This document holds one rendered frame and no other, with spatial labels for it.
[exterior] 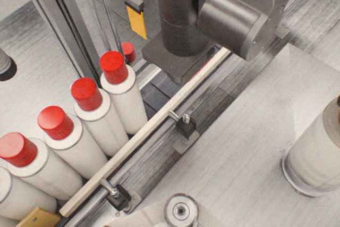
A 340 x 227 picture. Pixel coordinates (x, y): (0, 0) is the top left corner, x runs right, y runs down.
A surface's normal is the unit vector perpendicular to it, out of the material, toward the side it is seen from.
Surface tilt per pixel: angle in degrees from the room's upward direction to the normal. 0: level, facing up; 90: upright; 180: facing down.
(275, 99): 0
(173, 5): 91
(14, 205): 90
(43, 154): 45
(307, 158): 90
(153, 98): 0
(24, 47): 0
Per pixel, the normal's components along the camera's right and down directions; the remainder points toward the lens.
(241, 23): -0.47, 0.05
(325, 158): -0.79, 0.57
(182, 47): -0.17, 0.88
